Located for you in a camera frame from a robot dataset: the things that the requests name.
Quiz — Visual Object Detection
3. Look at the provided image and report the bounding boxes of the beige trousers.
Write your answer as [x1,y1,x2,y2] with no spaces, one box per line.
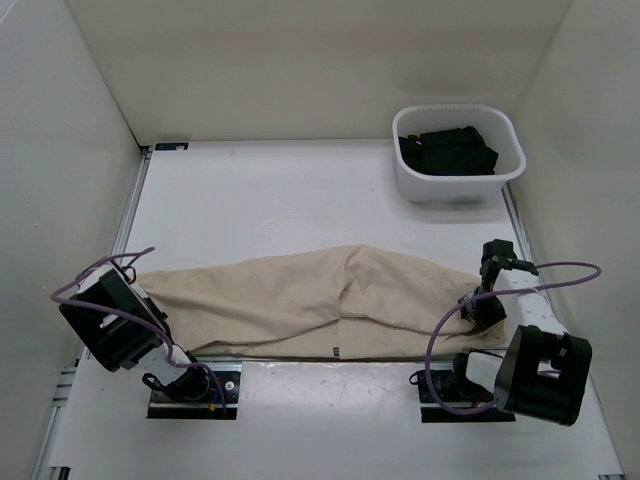
[138,245,506,359]

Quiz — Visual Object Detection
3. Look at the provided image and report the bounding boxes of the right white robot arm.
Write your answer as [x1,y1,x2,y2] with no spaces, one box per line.
[449,239,592,426]

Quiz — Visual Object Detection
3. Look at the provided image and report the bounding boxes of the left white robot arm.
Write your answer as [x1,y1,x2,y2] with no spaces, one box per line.
[51,261,220,403]

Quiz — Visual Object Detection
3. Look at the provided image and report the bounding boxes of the black folded trousers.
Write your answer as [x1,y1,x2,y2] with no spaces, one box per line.
[398,126,499,176]

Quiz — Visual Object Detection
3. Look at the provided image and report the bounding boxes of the white plastic basket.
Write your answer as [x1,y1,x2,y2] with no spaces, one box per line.
[392,104,527,204]

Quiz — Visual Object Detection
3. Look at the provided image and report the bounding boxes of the blue corner label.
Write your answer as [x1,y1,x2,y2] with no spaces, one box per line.
[154,142,189,151]

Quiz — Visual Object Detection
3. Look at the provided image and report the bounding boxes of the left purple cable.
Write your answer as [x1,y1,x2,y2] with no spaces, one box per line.
[51,246,231,419]

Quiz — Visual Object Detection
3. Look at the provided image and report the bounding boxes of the purple cable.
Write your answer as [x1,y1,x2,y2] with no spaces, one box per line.
[51,246,231,419]
[423,260,603,415]

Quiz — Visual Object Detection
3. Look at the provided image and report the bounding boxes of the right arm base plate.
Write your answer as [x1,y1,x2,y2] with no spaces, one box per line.
[409,370,515,424]

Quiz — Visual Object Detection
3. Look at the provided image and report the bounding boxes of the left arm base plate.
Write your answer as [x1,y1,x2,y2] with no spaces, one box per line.
[142,367,241,420]

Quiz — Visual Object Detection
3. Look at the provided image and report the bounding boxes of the left aluminium frame rail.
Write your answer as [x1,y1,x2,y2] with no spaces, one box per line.
[29,146,153,479]

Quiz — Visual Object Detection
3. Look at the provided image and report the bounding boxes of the aluminium frame rail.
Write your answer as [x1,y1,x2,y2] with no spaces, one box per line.
[29,146,153,479]
[497,184,566,347]
[193,348,507,363]

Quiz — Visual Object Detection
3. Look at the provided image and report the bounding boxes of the right aluminium frame rail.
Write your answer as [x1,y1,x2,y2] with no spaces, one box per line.
[497,184,566,347]

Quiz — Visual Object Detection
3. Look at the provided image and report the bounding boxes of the front aluminium frame rail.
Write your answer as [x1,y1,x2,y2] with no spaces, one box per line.
[193,348,507,363]

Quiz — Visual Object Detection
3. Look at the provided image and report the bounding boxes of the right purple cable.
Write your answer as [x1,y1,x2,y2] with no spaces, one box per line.
[423,260,603,415]

